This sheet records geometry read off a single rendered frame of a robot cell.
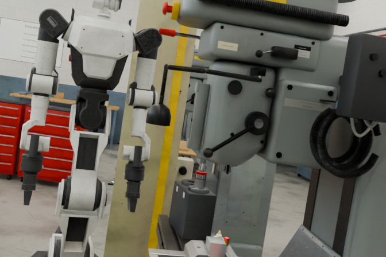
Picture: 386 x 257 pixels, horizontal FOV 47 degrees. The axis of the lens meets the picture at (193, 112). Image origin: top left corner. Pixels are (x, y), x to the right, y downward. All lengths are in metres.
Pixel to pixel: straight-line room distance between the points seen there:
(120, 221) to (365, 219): 2.13
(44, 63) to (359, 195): 1.35
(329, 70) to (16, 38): 9.62
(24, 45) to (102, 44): 8.71
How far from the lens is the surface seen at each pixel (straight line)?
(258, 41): 1.34
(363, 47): 1.18
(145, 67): 2.07
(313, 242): 1.65
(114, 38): 1.98
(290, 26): 1.36
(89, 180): 1.96
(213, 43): 1.31
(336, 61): 1.43
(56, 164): 6.04
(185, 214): 1.82
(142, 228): 3.29
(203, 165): 1.84
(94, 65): 1.98
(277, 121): 1.36
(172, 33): 1.50
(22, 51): 10.65
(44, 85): 2.01
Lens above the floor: 1.53
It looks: 3 degrees down
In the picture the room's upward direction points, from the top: 9 degrees clockwise
